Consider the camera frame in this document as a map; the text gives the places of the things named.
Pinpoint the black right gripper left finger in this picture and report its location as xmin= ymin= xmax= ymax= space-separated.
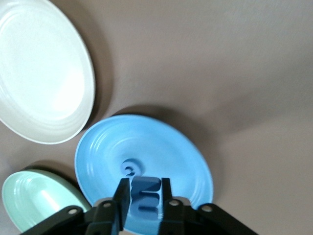
xmin=22 ymin=178 xmax=132 ymax=235

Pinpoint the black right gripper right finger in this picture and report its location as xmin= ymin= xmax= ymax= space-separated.
xmin=158 ymin=177 xmax=257 ymax=235

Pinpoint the blue letter E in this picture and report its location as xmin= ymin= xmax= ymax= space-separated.
xmin=129 ymin=176 xmax=163 ymax=218

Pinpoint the blue letter G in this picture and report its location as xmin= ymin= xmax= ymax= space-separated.
xmin=119 ymin=158 xmax=144 ymax=177

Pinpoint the blue plate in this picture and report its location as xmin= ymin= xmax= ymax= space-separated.
xmin=74 ymin=115 xmax=215 ymax=233

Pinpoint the green plate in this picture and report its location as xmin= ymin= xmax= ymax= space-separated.
xmin=1 ymin=170 xmax=90 ymax=233

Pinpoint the beige plate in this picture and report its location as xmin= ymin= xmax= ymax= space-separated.
xmin=0 ymin=0 xmax=95 ymax=145

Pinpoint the brown table cover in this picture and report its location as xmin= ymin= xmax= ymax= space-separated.
xmin=0 ymin=0 xmax=313 ymax=235

